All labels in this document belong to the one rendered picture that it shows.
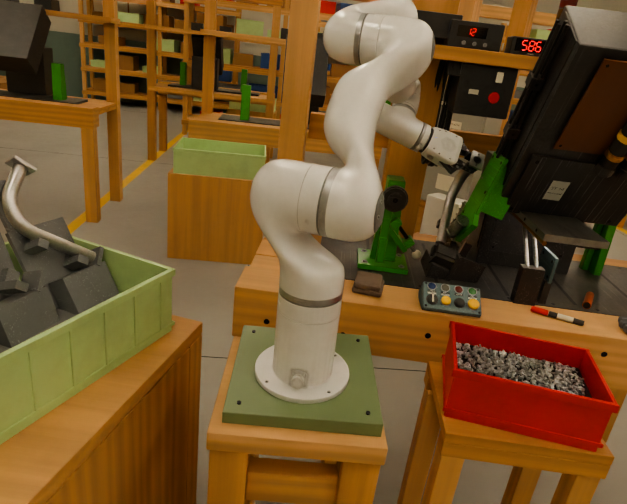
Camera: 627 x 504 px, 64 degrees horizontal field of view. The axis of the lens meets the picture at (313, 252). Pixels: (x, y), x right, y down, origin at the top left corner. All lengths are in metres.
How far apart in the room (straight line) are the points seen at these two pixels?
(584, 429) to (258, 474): 0.65
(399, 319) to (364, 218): 0.56
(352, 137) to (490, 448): 0.68
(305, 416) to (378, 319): 0.45
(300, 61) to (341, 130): 0.88
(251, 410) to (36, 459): 0.37
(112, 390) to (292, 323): 0.43
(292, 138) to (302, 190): 0.97
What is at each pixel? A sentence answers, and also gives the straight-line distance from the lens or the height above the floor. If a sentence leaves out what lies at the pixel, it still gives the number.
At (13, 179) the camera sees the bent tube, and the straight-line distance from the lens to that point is 1.31.
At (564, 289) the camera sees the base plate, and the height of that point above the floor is 0.90.
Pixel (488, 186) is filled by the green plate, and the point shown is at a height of 1.19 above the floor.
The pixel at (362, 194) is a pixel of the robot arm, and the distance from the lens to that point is 0.80.
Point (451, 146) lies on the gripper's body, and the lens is 1.53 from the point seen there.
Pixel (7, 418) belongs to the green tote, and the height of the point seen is 0.83.
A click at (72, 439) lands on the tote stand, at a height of 0.79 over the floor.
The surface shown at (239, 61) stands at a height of 1.20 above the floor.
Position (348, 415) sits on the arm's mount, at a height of 0.88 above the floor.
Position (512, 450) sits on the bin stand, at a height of 0.78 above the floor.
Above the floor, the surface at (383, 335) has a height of 0.82.
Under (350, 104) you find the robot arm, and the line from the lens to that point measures 0.93.
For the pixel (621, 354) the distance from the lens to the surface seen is 1.52.
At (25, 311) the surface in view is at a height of 0.90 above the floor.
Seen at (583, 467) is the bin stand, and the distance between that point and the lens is 1.23.
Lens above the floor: 1.48
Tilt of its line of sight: 22 degrees down
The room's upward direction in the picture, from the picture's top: 7 degrees clockwise
